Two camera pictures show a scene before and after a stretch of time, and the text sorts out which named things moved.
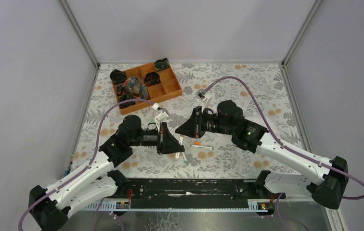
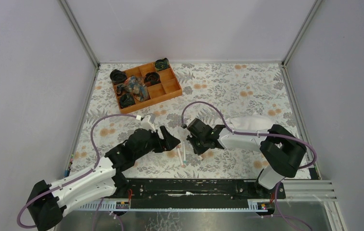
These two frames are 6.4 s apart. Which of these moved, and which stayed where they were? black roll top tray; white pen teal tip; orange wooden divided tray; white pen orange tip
Moved: white pen orange tip
Stayed: orange wooden divided tray; white pen teal tip; black roll top tray
